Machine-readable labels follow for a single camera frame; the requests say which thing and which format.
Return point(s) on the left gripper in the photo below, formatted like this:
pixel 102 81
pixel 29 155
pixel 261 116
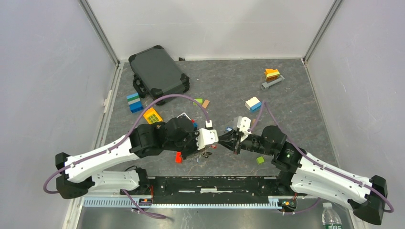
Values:
pixel 195 134

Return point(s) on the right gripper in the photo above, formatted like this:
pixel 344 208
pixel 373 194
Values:
pixel 231 140

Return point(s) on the metal keyring plate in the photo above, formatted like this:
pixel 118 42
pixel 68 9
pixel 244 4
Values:
pixel 199 155

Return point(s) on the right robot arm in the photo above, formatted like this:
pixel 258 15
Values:
pixel 303 173

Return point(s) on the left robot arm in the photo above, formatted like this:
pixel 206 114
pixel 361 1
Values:
pixel 88 172

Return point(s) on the red lego brick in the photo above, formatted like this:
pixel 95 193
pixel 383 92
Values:
pixel 178 157

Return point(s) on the red blue lego block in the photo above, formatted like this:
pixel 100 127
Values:
pixel 195 125

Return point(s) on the playing card box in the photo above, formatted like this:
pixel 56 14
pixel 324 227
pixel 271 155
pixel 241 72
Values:
pixel 184 115

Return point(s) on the small green cube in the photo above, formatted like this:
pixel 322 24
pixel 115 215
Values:
pixel 260 160

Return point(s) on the white blue lego block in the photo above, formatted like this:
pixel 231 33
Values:
pixel 253 104

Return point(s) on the tan wooden block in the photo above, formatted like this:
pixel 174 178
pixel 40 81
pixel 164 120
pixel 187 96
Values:
pixel 205 104

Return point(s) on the green lego brick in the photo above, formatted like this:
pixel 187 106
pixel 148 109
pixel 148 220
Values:
pixel 199 100

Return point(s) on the yellow lego plate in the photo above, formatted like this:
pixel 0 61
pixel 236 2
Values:
pixel 151 116

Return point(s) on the grey lego piece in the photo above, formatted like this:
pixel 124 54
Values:
pixel 266 85

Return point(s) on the blue green white lego stack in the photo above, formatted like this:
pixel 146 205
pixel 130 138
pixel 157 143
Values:
pixel 134 103

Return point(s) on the black hard case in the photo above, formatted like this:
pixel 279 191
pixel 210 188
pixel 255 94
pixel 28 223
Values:
pixel 156 74

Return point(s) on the plastic water bottle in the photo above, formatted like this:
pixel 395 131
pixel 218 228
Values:
pixel 330 218

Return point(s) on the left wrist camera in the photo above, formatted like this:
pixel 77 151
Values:
pixel 206 136

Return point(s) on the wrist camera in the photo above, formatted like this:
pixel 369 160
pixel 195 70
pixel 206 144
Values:
pixel 242 125
pixel 206 136

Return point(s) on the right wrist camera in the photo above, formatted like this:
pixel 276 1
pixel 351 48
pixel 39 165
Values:
pixel 242 125

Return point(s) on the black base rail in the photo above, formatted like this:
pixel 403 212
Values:
pixel 211 190

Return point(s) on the white cable duct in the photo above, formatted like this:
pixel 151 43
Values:
pixel 104 202

